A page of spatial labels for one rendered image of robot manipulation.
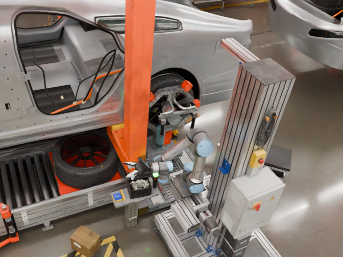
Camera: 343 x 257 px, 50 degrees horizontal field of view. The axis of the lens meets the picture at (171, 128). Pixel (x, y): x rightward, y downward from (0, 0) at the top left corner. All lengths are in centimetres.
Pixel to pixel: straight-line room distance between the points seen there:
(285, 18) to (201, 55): 224
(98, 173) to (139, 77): 120
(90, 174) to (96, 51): 149
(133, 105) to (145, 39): 57
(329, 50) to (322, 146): 127
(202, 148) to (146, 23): 94
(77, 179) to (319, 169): 293
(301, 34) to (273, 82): 324
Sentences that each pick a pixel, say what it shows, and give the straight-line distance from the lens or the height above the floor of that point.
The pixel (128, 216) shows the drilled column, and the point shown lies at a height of 19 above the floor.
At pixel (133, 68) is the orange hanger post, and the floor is 172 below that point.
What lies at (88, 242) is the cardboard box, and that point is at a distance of 354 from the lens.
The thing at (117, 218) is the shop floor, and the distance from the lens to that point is 388.
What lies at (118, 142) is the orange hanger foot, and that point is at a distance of 364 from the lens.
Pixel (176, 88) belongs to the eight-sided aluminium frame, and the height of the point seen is 112.
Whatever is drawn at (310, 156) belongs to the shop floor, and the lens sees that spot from 505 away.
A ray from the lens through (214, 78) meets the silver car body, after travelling 394.
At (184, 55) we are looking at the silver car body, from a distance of 358.
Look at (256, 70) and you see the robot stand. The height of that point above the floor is 203.
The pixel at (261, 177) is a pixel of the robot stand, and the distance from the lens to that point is 277.
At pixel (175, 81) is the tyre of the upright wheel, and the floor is 115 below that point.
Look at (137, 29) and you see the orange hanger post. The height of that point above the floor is 203.
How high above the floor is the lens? 317
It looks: 41 degrees down
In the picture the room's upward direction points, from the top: 7 degrees clockwise
